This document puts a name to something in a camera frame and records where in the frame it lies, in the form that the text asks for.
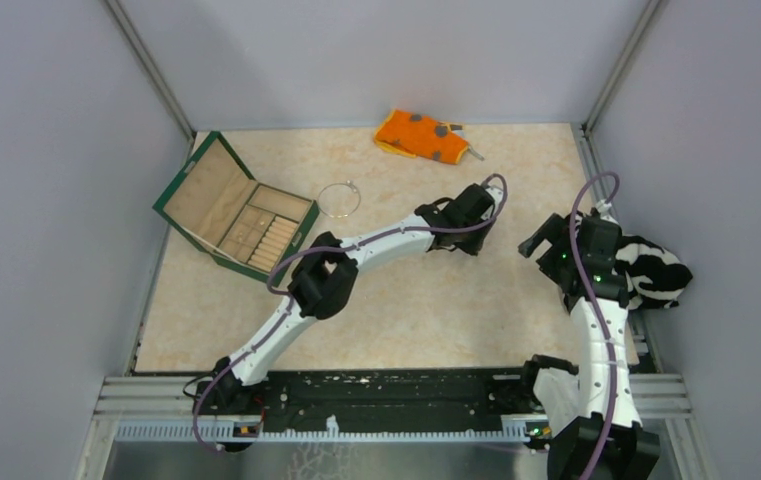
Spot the green jewelry box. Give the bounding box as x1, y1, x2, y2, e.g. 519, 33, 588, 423
153, 131, 320, 283

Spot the silver bangle with pearls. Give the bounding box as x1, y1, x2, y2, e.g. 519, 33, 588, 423
316, 180, 362, 219

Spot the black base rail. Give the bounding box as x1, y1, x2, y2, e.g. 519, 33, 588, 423
191, 368, 587, 435

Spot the zebra striped cloth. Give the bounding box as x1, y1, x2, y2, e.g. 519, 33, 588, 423
615, 235, 693, 311

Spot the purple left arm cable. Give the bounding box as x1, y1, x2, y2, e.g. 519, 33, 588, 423
191, 173, 509, 454

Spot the white toothed cable strip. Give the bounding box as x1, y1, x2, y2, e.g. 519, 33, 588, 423
115, 420, 529, 443

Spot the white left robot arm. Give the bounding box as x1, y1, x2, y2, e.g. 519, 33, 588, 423
194, 174, 508, 415

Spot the orange spotted cloth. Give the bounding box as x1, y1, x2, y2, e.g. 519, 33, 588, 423
373, 109, 485, 165

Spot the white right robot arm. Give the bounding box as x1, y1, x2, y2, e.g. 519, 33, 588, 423
518, 214, 661, 479

